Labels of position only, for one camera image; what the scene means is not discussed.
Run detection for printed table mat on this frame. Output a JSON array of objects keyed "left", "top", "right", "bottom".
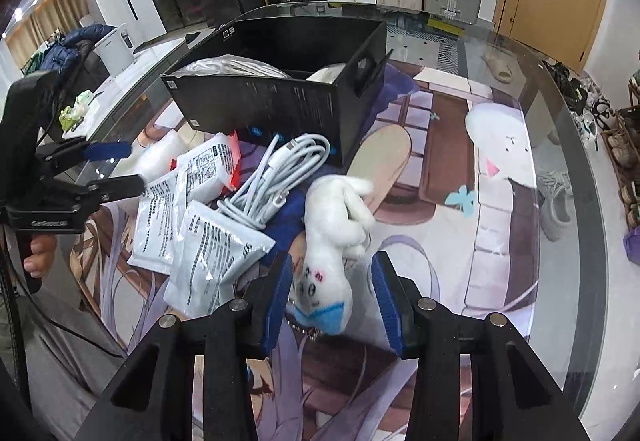
[{"left": 69, "top": 63, "right": 542, "bottom": 441}]

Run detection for beige curtain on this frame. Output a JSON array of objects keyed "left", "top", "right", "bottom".
[{"left": 6, "top": 0, "right": 99, "bottom": 72}]

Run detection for white printed packet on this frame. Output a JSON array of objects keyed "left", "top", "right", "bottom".
[
  {"left": 163, "top": 200, "right": 277, "bottom": 320},
  {"left": 127, "top": 169, "right": 190, "bottom": 275}
]

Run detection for black cardboard box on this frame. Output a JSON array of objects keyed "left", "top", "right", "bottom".
[{"left": 160, "top": 18, "right": 395, "bottom": 170}]

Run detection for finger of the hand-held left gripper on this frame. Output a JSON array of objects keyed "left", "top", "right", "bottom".
[
  {"left": 37, "top": 138, "right": 134, "bottom": 174},
  {"left": 75, "top": 174, "right": 147, "bottom": 212}
]

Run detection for black cable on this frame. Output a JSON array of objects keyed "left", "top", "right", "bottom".
[{"left": 0, "top": 241, "right": 126, "bottom": 441}]

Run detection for white cloth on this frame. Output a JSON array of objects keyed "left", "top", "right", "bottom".
[{"left": 183, "top": 57, "right": 292, "bottom": 80}]

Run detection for clear plastic bag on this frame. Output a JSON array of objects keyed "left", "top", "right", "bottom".
[{"left": 133, "top": 129, "right": 195, "bottom": 184}]

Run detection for white plush toy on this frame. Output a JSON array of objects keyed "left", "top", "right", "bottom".
[{"left": 287, "top": 174, "right": 377, "bottom": 337}]

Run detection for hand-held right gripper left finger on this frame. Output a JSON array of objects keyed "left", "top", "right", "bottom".
[{"left": 75, "top": 252, "right": 295, "bottom": 441}]

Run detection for white sneaker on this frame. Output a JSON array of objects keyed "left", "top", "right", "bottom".
[{"left": 536, "top": 170, "right": 577, "bottom": 243}]

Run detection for wooden shoe rack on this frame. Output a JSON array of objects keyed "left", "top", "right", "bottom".
[{"left": 599, "top": 105, "right": 640, "bottom": 230}]

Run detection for person's grey trousers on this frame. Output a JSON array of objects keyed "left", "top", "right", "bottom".
[{"left": 9, "top": 290, "right": 132, "bottom": 441}]

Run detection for white appliance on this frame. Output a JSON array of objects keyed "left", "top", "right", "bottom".
[{"left": 92, "top": 23, "right": 137, "bottom": 74}]

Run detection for patterned floor rug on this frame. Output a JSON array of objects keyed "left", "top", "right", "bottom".
[{"left": 388, "top": 15, "right": 460, "bottom": 68}]

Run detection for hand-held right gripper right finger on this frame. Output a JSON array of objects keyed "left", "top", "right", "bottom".
[{"left": 371, "top": 250, "right": 594, "bottom": 441}]

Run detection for blue puffer jacket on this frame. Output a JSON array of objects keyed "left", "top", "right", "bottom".
[{"left": 42, "top": 25, "right": 119, "bottom": 72}]

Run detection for white packet with red edges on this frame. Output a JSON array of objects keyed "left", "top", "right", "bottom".
[{"left": 171, "top": 130, "right": 243, "bottom": 206}]

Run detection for pile of shoes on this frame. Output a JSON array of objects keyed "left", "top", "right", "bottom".
[{"left": 542, "top": 60, "right": 617, "bottom": 132}]

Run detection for beige slipper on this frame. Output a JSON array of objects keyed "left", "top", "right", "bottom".
[{"left": 481, "top": 54, "right": 514, "bottom": 84}]

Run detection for person's left hand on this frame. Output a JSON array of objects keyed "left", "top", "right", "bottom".
[{"left": 22, "top": 235, "right": 59, "bottom": 280}]

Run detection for white coiled cable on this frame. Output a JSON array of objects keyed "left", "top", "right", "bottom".
[{"left": 215, "top": 133, "right": 334, "bottom": 230}]

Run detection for green tissue packet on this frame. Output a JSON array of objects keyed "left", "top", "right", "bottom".
[{"left": 58, "top": 90, "right": 97, "bottom": 132}]

